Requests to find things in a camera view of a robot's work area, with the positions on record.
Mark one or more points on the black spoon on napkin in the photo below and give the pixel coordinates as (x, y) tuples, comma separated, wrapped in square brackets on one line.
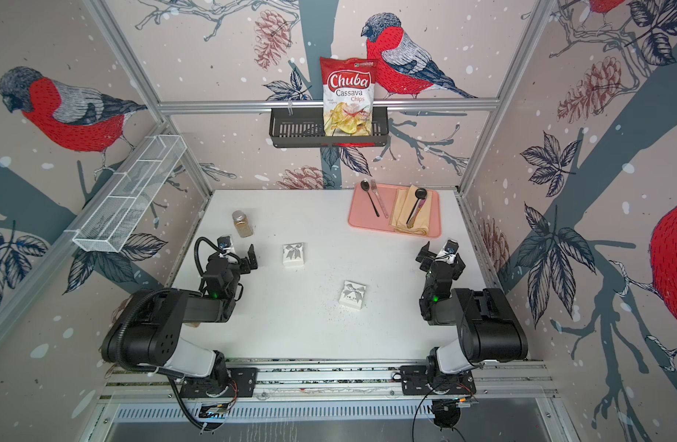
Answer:
[(420, 195)]

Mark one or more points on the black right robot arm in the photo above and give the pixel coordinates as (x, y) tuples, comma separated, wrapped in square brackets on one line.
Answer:
[(486, 326)]

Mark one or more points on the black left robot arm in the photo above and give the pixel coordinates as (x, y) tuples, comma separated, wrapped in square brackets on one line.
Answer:
[(146, 338)]

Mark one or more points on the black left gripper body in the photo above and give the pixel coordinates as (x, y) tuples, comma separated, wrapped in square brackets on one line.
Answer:
[(235, 272)]

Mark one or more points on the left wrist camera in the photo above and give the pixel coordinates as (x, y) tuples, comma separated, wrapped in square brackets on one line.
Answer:
[(225, 244)]

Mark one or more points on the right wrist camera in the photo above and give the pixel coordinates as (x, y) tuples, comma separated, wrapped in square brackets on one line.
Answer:
[(449, 252)]

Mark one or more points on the white gift box with bow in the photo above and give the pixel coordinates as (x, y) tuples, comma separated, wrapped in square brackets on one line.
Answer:
[(294, 255)]

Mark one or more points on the pink plastic tray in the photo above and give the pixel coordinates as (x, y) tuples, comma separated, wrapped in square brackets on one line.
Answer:
[(365, 211)]

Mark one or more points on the black spoon on tray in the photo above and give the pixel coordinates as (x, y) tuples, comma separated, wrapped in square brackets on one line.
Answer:
[(365, 186)]

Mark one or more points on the glass spice jar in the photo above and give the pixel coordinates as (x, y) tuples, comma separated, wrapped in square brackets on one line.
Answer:
[(242, 224)]

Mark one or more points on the silver fork on tray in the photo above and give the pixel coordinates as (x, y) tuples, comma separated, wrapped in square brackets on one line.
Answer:
[(376, 194)]

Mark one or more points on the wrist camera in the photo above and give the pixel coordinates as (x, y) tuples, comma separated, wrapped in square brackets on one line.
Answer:
[(225, 244), (449, 252)]

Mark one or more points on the white jewelry box lid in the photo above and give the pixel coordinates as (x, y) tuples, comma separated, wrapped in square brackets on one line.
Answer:
[(352, 295)]

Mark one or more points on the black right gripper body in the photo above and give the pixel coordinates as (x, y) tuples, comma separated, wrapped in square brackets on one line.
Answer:
[(427, 296)]

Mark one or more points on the white wire mesh shelf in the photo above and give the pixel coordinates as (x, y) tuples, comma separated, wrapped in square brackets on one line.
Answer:
[(115, 219)]

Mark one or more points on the red Chuba cassava chips bag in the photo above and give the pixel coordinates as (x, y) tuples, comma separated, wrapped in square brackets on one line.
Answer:
[(348, 94)]

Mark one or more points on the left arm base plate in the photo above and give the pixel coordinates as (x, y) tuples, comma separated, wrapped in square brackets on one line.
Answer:
[(234, 383)]

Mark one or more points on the beige folded cloth napkin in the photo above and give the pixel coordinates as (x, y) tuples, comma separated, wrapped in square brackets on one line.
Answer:
[(403, 204)]

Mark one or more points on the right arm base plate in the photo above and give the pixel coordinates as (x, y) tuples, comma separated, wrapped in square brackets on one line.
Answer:
[(418, 380)]

